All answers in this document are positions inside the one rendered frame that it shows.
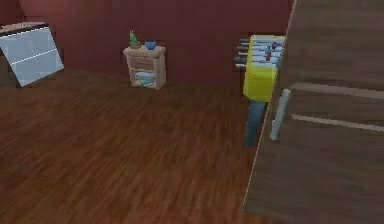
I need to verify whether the light wooden bedside cabinet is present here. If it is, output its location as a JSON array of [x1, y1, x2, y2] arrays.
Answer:
[[122, 44, 167, 90]]

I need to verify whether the yellow table football game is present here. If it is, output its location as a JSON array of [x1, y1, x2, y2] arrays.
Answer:
[[234, 34, 286, 148]]

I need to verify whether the small green house plant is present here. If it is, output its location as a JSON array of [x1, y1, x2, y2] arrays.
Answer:
[[128, 30, 142, 50]]

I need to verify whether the brown wooden room door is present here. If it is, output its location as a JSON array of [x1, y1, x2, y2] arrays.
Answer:
[[242, 0, 384, 224]]

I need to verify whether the pale grey door handle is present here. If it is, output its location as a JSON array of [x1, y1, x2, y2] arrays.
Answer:
[[269, 88, 292, 141]]

